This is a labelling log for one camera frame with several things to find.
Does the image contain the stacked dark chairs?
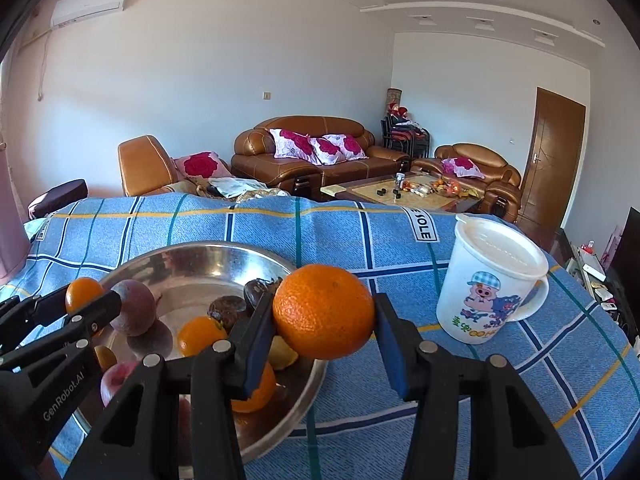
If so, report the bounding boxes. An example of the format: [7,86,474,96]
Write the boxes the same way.
[381,115,431,158]

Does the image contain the yellow fruit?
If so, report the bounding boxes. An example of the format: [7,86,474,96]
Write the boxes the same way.
[269,334,300,371]

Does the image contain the brown wrinkled fruit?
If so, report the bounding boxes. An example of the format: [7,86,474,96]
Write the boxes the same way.
[243,276,286,311]
[207,296,248,331]

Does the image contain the dark padded stool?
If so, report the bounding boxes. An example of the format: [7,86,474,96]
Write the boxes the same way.
[27,178,89,220]

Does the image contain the cluttered television stand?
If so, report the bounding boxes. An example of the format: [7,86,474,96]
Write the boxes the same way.
[570,242,626,311]

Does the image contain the tan leather armchair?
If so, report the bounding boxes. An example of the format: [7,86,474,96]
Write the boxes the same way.
[118,135,231,197]

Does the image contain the small white red floral pillow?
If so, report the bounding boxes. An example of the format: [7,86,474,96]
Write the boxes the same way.
[441,156,486,180]

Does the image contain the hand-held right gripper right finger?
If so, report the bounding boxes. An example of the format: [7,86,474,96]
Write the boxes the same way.
[374,292,581,480]

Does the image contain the purple passion fruit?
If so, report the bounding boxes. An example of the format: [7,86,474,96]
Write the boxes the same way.
[109,280,157,337]

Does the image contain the brown wooden door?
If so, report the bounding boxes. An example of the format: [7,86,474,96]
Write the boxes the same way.
[516,87,587,241]

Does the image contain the white cartoon print cup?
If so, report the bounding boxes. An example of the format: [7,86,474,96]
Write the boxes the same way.
[435,212,550,345]

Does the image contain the brown leather sofa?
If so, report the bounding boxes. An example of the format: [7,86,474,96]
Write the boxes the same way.
[231,115,411,192]

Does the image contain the pink red rose pillow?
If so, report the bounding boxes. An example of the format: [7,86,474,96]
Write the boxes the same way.
[172,151,231,180]

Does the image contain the white air conditioner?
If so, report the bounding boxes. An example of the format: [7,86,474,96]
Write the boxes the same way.
[50,0,130,28]

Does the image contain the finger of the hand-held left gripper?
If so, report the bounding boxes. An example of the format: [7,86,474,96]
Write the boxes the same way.
[20,290,122,362]
[0,286,69,346]

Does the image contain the red round radish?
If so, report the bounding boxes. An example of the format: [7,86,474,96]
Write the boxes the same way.
[100,361,143,408]

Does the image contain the stainless steel bowl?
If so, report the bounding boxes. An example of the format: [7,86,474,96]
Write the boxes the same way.
[91,241,329,466]

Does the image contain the pink electric kettle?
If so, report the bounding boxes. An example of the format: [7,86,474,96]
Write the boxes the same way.
[0,142,32,286]

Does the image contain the blue plaid tablecloth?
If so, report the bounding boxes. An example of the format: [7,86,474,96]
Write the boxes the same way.
[0,192,636,480]

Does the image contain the brown leather armchair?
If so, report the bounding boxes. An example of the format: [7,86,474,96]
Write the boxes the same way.
[412,143,522,223]

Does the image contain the black television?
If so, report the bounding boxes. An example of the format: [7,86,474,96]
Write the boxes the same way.
[610,206,640,311]

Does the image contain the large orange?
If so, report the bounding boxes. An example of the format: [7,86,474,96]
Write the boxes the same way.
[272,263,376,360]

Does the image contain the pile of snacks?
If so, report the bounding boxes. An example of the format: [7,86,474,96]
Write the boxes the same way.
[406,175,483,200]

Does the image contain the small orange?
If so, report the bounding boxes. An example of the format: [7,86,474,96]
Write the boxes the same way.
[65,277,105,313]

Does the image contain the white cloth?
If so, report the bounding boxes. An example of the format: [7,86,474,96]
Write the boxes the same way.
[207,176,271,200]

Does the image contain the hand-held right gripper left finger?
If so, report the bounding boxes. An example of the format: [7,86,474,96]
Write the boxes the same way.
[64,291,276,480]

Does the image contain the wooden coffee table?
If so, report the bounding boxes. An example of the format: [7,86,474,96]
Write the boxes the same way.
[320,172,483,213]

